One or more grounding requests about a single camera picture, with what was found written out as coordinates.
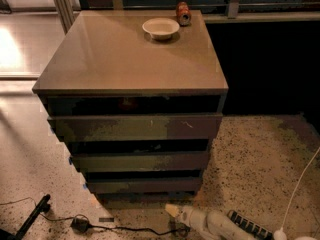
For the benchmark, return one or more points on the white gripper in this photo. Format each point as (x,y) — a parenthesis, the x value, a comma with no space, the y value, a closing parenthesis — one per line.
(189,216)

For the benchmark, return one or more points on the grey bottom drawer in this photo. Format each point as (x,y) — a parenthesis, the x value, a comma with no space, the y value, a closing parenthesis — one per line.
(156,185)

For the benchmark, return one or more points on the grey drawer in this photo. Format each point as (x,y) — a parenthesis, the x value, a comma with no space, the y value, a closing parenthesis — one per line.
(156,185)
(135,127)
(142,162)

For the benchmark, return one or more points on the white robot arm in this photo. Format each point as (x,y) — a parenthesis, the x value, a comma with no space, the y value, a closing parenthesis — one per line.
(214,225)

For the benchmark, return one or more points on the grey middle drawer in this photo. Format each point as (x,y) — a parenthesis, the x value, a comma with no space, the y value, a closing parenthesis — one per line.
(142,162)

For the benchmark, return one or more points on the grey drawer cabinet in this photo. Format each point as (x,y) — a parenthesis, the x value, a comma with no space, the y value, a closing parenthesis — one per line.
(107,65)

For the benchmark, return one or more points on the grey top drawer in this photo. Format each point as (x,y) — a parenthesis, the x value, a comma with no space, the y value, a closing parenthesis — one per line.
(135,127)

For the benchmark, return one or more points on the black power strip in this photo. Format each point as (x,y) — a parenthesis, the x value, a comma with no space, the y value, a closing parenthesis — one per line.
(249,226)

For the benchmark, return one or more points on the black stand leg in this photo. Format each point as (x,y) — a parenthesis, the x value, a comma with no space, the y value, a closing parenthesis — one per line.
(42,206)

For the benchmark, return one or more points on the white bowl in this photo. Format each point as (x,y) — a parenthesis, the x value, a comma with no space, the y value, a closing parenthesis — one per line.
(161,28)

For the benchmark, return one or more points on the orange soda can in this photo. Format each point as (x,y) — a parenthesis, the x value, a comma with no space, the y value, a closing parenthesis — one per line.
(183,14)

